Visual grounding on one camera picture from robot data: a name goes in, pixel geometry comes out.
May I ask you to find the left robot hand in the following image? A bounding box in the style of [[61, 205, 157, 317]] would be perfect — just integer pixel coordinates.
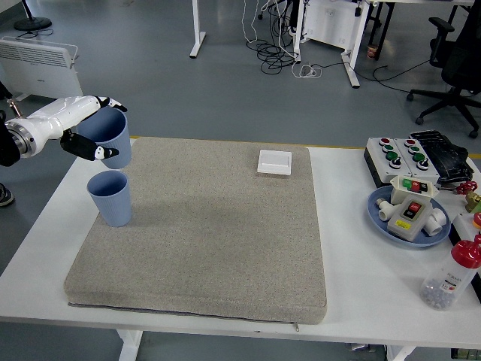
[[26, 96, 129, 162]]

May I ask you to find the blue ribbed cup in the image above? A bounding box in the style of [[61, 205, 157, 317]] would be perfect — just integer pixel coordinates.
[[77, 108, 133, 170], [86, 170, 133, 228]]

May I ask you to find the white push-button control box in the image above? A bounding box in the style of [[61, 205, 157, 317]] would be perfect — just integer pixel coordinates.
[[366, 137, 414, 181], [393, 137, 440, 180]]

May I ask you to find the person's shoe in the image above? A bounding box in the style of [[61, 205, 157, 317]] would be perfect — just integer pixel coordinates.
[[0, 183, 15, 208]]

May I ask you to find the black fan stand base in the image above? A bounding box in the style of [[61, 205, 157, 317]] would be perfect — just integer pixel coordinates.
[[14, 0, 53, 32]]

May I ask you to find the white desk leg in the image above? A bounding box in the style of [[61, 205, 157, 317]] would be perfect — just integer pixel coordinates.
[[340, 0, 373, 89], [189, 0, 207, 59]]

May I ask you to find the grey-brown cushion mat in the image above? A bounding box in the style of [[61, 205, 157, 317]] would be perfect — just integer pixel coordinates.
[[62, 136, 328, 326]]

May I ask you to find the white PVC pipe fitting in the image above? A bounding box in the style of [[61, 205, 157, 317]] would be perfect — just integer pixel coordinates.
[[424, 208, 449, 237], [375, 198, 396, 223]]

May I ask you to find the white table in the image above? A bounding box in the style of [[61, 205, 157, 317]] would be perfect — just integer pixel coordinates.
[[0, 137, 481, 361]]

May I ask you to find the blue plate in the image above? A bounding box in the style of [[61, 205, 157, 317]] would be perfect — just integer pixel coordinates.
[[366, 185, 452, 250]]

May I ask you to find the black foot pedal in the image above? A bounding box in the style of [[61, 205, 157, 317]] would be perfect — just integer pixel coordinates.
[[408, 129, 475, 185]]

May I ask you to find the black office chair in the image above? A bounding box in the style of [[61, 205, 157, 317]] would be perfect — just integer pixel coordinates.
[[405, 0, 481, 138]]

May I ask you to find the clear bottle red cap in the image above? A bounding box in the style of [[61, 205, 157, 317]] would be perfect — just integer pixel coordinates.
[[419, 232, 481, 312]]

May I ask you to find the red emergency stop button box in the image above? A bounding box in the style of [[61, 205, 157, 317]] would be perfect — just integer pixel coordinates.
[[449, 211, 481, 247]]

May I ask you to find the green crate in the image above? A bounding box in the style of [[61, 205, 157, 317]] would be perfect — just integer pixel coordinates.
[[450, 347, 481, 361]]

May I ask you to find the white hanging cable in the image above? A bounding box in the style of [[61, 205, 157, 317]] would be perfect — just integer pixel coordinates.
[[240, 0, 259, 44]]

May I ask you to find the white wall switch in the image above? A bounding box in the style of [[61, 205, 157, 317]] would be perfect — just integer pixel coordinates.
[[256, 149, 293, 176]]

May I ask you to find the black cable bundle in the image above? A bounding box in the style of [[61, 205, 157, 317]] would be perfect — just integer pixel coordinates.
[[246, 0, 301, 75]]

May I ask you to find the white cable coil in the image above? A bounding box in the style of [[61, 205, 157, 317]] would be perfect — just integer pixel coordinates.
[[292, 62, 322, 80]]

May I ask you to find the long black floor cable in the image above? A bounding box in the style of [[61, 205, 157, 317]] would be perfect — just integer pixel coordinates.
[[319, 56, 433, 93]]

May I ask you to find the black desk frame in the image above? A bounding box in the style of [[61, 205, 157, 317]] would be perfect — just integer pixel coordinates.
[[366, 0, 395, 61]]

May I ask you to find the white three-button switch box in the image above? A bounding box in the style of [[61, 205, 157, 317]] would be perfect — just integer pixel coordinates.
[[389, 174, 440, 206]]

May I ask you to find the grey on-off switch box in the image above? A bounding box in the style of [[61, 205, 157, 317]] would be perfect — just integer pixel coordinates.
[[386, 197, 431, 241]]

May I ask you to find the brass valve red handle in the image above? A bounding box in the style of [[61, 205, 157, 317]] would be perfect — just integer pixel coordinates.
[[456, 180, 481, 214]]

